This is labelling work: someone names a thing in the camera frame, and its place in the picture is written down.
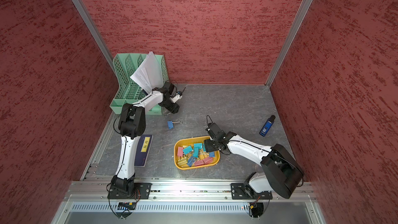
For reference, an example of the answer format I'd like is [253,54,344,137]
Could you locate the yellow plastic storage box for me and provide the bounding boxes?
[174,136,220,170]

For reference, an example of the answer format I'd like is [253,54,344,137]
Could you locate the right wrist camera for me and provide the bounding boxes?
[206,122,226,140]

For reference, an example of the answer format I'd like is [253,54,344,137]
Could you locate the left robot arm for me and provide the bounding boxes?
[109,82,184,199]

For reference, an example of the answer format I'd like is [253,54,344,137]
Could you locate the pink binder clip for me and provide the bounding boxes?
[203,157,214,165]
[177,146,184,157]
[194,160,204,167]

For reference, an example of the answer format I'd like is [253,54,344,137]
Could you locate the green plastic desk organizer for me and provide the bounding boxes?
[110,53,169,115]

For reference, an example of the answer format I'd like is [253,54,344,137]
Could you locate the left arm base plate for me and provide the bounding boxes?
[107,183,152,200]

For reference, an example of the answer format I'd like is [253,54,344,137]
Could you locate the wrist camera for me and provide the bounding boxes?
[206,122,226,140]
[171,91,182,103]

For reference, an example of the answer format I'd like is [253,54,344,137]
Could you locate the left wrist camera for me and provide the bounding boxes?
[171,91,182,103]

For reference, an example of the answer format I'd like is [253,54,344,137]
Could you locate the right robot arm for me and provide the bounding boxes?
[204,128,305,199]

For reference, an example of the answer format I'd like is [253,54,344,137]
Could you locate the pink binder clip back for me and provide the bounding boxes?
[194,160,204,167]

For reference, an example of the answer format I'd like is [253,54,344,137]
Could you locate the dark blue notebook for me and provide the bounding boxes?
[134,135,153,167]

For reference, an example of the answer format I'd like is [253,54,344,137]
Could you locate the yellow binder clip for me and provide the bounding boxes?
[177,157,188,167]

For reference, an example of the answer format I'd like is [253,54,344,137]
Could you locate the teal white binder clip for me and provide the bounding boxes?
[194,143,203,149]

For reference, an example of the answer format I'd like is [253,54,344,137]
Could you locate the white papers in organizer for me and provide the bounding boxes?
[130,51,163,94]

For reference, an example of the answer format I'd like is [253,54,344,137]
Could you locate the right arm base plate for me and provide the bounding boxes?
[230,183,273,200]

